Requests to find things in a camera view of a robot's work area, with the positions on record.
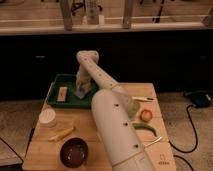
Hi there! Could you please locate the green chili pepper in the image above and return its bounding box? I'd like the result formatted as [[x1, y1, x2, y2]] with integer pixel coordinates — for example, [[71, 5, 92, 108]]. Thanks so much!
[[132, 123, 157, 136]]

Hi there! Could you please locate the dark brown bowl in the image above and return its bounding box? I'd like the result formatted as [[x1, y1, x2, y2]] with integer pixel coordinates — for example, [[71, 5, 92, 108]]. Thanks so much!
[[60, 137, 88, 168]]

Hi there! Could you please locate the beige rectangular block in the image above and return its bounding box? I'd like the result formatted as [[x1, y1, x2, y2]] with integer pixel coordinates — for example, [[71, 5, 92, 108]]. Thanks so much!
[[57, 87, 68, 102]]

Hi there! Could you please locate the yellow banana peel piece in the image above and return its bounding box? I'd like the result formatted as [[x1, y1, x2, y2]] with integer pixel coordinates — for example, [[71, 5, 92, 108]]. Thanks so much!
[[48, 127, 75, 142]]

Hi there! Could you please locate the black power cable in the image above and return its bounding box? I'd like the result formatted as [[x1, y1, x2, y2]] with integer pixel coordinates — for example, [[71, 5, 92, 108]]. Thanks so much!
[[168, 104, 200, 154]]

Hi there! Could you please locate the wooden shelf frame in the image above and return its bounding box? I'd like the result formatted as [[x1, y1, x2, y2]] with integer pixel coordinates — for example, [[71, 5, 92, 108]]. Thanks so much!
[[0, 0, 213, 35]]

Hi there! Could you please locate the green plastic tray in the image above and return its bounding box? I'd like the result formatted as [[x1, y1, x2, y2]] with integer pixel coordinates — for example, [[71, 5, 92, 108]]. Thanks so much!
[[46, 74, 98, 109]]

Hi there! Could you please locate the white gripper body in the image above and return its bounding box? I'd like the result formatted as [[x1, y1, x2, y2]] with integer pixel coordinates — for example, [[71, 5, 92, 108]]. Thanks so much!
[[76, 70, 91, 94]]

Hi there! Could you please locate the black device on floor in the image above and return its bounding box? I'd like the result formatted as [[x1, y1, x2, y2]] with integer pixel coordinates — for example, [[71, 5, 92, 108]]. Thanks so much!
[[184, 91, 212, 108]]

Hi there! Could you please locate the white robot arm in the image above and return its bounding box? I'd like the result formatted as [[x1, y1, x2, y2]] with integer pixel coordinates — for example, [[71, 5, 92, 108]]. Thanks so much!
[[76, 50, 156, 171]]

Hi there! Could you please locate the white pen black tip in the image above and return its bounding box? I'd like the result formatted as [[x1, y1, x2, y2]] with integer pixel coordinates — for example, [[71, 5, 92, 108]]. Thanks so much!
[[133, 96, 153, 102]]

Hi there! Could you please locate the green leafy vegetable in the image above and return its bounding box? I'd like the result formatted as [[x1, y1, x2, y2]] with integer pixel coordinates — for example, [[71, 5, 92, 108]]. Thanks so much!
[[129, 100, 140, 117]]

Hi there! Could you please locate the red yellow apple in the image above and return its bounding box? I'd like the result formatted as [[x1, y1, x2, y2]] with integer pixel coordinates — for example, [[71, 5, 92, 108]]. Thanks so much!
[[140, 109, 153, 122]]

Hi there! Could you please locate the white plastic utensil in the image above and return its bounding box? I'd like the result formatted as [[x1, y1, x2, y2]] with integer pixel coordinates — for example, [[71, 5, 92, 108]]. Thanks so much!
[[144, 137, 163, 148]]

